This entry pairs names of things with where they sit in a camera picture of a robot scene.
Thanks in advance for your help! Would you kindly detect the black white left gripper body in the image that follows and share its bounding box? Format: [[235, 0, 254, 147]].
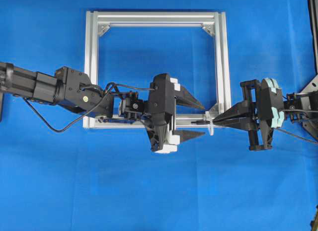
[[145, 74, 180, 154]]

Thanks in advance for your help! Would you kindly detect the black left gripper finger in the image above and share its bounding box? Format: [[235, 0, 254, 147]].
[[175, 130, 205, 143], [175, 84, 205, 110]]

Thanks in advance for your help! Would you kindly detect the black base plate left edge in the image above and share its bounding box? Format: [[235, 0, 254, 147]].
[[0, 92, 4, 122]]

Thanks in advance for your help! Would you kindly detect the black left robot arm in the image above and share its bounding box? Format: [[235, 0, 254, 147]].
[[0, 63, 203, 154]]

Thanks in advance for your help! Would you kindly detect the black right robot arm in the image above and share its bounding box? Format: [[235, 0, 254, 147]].
[[213, 78, 318, 151]]

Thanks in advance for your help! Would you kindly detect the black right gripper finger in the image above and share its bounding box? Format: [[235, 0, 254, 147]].
[[213, 101, 254, 122], [213, 118, 258, 131]]

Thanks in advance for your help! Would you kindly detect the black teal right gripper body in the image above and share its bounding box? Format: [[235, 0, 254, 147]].
[[240, 78, 285, 151]]

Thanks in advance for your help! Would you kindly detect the white string loop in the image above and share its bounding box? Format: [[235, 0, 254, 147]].
[[204, 111, 215, 136]]

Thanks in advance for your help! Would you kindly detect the black wire with plug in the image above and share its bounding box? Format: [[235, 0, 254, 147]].
[[190, 120, 318, 144]]

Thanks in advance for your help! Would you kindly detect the silver aluminium extrusion frame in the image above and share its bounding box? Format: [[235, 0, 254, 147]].
[[84, 11, 231, 134]]

